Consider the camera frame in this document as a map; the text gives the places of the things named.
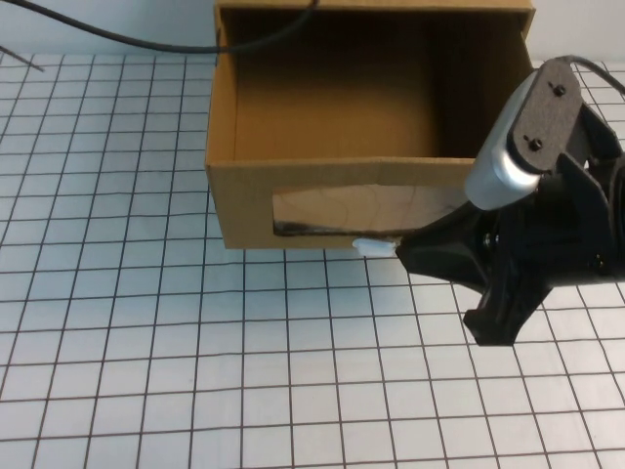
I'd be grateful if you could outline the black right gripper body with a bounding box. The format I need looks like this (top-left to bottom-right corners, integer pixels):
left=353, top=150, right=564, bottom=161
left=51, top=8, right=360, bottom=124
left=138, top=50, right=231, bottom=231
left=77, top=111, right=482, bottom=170
left=480, top=160, right=625, bottom=295

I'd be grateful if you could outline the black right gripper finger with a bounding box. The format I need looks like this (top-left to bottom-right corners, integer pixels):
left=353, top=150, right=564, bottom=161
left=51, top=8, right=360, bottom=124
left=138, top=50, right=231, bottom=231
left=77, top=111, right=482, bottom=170
left=396, top=207, right=490, bottom=285
left=462, top=282, right=554, bottom=347

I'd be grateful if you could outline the brown cardboard shoe box drawer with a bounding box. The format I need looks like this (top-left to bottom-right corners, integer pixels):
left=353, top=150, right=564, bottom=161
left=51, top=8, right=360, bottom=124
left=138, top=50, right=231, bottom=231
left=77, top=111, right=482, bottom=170
left=204, top=7, right=548, bottom=252

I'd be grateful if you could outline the brown cardboard shoe box sleeve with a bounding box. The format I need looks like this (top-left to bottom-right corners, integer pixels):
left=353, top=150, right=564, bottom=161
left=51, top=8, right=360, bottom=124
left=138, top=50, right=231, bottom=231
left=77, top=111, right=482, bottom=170
left=213, top=0, right=539, bottom=14

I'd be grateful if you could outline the white plastic drawer pull tab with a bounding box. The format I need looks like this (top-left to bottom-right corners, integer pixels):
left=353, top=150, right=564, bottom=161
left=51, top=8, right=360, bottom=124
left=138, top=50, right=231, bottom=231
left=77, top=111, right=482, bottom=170
left=352, top=237, right=399, bottom=259

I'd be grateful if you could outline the white black-grid table cover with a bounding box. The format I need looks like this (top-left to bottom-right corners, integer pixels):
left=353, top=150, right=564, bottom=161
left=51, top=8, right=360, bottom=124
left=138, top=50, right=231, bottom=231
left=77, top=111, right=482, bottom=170
left=0, top=51, right=625, bottom=469

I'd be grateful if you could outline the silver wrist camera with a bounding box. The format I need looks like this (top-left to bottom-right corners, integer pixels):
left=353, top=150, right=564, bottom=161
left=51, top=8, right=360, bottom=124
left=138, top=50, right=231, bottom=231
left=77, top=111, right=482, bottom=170
left=463, top=57, right=585, bottom=213

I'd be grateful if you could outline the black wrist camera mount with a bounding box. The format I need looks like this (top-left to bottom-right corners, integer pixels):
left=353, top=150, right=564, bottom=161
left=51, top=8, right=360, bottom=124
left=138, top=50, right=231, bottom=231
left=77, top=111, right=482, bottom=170
left=556, top=100, right=625, bottom=201

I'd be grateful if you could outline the grey camera cable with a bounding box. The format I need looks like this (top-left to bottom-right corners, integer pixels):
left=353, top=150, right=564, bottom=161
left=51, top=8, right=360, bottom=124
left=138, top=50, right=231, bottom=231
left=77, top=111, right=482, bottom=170
left=567, top=54, right=625, bottom=94

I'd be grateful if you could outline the thick black cable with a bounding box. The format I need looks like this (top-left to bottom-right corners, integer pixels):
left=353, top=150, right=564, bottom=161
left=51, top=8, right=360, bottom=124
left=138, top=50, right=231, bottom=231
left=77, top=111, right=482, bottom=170
left=9, top=0, right=322, bottom=54

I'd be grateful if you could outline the thin grey wire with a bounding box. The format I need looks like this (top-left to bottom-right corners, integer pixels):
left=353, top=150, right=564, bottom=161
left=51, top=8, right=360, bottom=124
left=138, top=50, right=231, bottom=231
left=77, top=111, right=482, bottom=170
left=0, top=45, right=46, bottom=73

